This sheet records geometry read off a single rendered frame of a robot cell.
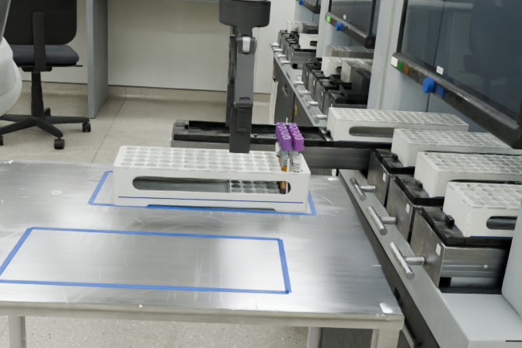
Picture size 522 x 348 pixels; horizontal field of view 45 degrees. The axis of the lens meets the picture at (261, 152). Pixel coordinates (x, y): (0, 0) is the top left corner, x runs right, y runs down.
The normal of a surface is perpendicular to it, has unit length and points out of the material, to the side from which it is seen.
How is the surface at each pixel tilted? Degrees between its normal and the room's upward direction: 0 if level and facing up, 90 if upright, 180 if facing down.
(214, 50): 90
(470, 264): 90
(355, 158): 90
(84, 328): 0
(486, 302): 0
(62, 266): 0
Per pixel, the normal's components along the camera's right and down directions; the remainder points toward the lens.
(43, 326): 0.07, -0.95
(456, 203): -0.99, -0.04
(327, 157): 0.08, 0.32
